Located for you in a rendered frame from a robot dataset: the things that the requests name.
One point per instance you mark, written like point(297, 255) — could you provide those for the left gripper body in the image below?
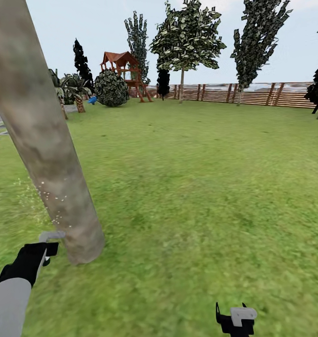
point(51, 248)

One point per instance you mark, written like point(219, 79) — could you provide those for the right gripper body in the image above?
point(235, 331)

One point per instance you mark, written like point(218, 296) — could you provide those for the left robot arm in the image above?
point(17, 279)

